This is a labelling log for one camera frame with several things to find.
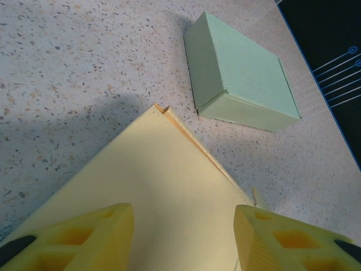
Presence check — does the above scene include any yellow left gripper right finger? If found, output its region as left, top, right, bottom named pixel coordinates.
left=235, top=204, right=361, bottom=271

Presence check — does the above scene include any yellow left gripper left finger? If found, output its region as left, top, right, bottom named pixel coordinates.
left=0, top=202, right=135, bottom=271

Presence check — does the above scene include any yellow paper box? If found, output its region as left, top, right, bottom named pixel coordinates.
left=0, top=103, right=267, bottom=271

